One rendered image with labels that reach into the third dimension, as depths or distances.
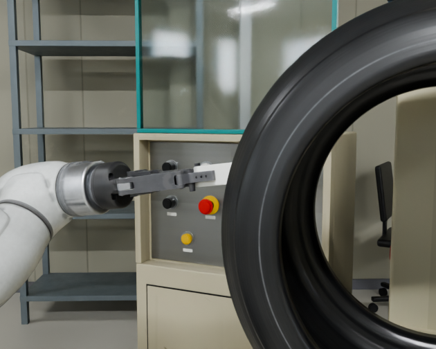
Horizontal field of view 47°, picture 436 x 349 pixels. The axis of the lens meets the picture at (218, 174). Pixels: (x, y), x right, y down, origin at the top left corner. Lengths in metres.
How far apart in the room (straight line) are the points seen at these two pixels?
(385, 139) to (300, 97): 3.44
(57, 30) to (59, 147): 0.85
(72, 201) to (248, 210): 0.34
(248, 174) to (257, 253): 0.09
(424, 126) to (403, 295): 0.29
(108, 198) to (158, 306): 0.73
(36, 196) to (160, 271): 0.68
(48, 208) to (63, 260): 3.21
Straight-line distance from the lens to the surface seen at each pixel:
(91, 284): 3.62
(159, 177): 0.72
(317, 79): 0.56
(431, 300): 0.95
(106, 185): 0.78
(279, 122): 0.56
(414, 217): 0.92
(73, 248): 4.00
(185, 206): 1.41
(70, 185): 0.81
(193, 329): 1.44
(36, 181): 0.84
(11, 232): 0.79
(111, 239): 3.92
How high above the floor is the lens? 1.31
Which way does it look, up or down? 6 degrees down
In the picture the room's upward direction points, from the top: straight up
